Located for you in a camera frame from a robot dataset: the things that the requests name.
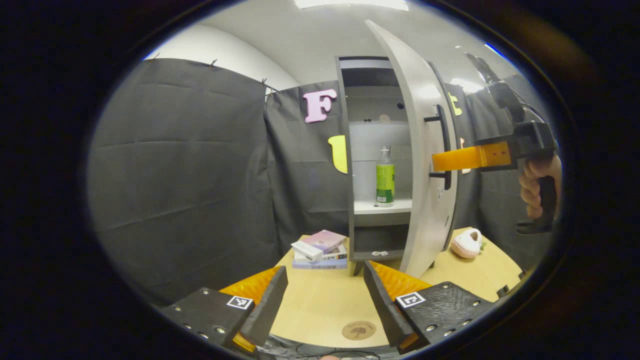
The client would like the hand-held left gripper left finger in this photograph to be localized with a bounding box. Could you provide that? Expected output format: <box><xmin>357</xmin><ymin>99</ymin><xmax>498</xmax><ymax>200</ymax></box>
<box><xmin>159</xmin><ymin>265</ymin><xmax>289</xmax><ymax>358</ymax></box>

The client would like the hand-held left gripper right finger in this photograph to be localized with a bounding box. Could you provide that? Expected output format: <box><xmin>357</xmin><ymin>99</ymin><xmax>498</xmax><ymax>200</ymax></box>
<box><xmin>363</xmin><ymin>260</ymin><xmax>496</xmax><ymax>356</ymax></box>

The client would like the black cabinet door handle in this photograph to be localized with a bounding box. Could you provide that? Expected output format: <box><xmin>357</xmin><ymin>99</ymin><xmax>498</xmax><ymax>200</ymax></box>
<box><xmin>424</xmin><ymin>104</ymin><xmax>453</xmax><ymax>191</ymax></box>

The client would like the round cork coaster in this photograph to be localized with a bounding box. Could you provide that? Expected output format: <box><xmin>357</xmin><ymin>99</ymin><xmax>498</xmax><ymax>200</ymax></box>
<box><xmin>341</xmin><ymin>320</ymin><xmax>377</xmax><ymax>341</ymax></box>

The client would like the grey cabinet door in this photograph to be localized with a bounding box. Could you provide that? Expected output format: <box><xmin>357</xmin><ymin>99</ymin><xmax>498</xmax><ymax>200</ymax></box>
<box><xmin>365</xmin><ymin>19</ymin><xmax>458</xmax><ymax>279</ymax></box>

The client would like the dark grey cabinet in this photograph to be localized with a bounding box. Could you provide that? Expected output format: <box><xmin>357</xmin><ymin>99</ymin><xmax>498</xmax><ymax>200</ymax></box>
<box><xmin>336</xmin><ymin>56</ymin><xmax>463</xmax><ymax>277</ymax></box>

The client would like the green label bottle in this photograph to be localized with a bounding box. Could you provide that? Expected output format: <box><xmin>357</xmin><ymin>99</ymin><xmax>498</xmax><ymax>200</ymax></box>
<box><xmin>375</xmin><ymin>146</ymin><xmax>396</xmax><ymax>208</ymax></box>

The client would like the blue book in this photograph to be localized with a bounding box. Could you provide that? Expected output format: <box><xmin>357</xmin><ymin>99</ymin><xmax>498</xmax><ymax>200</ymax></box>
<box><xmin>292</xmin><ymin>258</ymin><xmax>349</xmax><ymax>270</ymax></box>

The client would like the small white book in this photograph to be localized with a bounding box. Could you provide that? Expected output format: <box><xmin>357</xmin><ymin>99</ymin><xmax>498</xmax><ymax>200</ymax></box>
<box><xmin>291</xmin><ymin>240</ymin><xmax>324</xmax><ymax>261</ymax></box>

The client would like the small ceiling light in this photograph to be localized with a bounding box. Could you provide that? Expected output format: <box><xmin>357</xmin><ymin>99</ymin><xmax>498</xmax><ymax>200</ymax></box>
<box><xmin>450</xmin><ymin>77</ymin><xmax>483</xmax><ymax>94</ymax></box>

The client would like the pink book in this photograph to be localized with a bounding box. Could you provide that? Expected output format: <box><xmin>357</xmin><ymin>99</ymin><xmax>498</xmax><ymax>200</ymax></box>
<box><xmin>300</xmin><ymin>229</ymin><xmax>348</xmax><ymax>255</ymax></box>

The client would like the black backdrop cloth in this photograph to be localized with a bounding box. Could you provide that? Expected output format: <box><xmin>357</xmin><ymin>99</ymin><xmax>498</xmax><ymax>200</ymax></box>
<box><xmin>85</xmin><ymin>57</ymin><xmax>561</xmax><ymax>306</ymax></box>

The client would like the wide ceiling light panel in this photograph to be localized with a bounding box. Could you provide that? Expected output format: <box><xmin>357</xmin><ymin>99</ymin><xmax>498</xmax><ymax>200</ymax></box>
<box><xmin>294</xmin><ymin>0</ymin><xmax>410</xmax><ymax>12</ymax></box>

